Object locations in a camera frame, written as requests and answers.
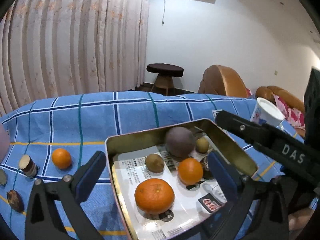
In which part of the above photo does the small orange mandarin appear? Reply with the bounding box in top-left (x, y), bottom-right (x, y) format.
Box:
top-left (178, 158), bottom-right (203, 186)

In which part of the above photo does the dark brown water chestnut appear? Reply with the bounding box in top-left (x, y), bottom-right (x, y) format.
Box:
top-left (200, 156), bottom-right (214, 179)

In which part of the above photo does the pink floral curtain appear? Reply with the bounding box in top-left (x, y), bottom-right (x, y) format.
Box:
top-left (1, 0), bottom-right (149, 115)

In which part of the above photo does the small orange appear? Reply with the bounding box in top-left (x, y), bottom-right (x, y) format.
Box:
top-left (52, 148), bottom-right (72, 170)

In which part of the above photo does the orange leather sofa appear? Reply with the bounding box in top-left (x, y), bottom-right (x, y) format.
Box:
top-left (255, 86), bottom-right (305, 114)

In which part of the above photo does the dark round stool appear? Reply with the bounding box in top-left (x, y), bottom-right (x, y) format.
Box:
top-left (146, 63), bottom-right (184, 96)

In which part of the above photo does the large orange mandarin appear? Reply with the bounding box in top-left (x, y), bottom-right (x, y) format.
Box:
top-left (135, 178), bottom-right (175, 215)

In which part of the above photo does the pink plastic pitcher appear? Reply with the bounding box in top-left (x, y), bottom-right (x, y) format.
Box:
top-left (0, 124), bottom-right (10, 163)

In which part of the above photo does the printed paper sheet in tin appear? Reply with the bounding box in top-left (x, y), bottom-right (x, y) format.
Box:
top-left (110, 135), bottom-right (227, 239)

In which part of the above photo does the pink floral cloth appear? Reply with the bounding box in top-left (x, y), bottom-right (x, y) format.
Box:
top-left (273, 95), bottom-right (305, 130)

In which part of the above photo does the blue plaid tablecloth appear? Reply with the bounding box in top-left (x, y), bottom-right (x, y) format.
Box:
top-left (0, 90), bottom-right (320, 240)

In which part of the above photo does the brown kiwi fruit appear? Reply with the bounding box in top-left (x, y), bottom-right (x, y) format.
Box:
top-left (145, 153), bottom-right (164, 173)

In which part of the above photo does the air conditioner cable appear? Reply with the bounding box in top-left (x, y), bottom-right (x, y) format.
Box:
top-left (161, 0), bottom-right (167, 26)

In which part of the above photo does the purple round passion fruit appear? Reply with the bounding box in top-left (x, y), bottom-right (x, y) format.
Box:
top-left (165, 126), bottom-right (195, 159)

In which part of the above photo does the white cartoon mug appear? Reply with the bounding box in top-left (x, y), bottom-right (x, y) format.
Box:
top-left (250, 98), bottom-right (285, 131)

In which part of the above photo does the orange leather armchair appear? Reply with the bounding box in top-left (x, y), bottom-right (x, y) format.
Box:
top-left (198, 65), bottom-right (248, 98)

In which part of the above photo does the pink metal tin box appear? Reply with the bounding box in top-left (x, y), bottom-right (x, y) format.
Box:
top-left (105, 119), bottom-right (258, 239)

